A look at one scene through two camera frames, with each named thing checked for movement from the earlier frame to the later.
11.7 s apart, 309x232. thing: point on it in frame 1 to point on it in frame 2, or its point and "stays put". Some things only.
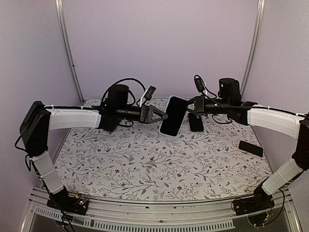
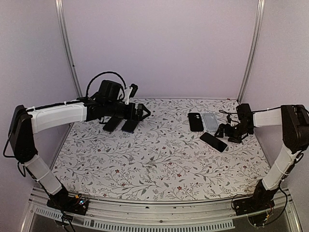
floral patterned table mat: (138, 162) stays put
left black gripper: (147, 112) to (139, 117)
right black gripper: (199, 106) to (227, 126)
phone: (175, 108) to (211, 122)
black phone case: (195, 123) stays put
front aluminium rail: (209, 215) stays put
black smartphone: (251, 149) to (213, 142)
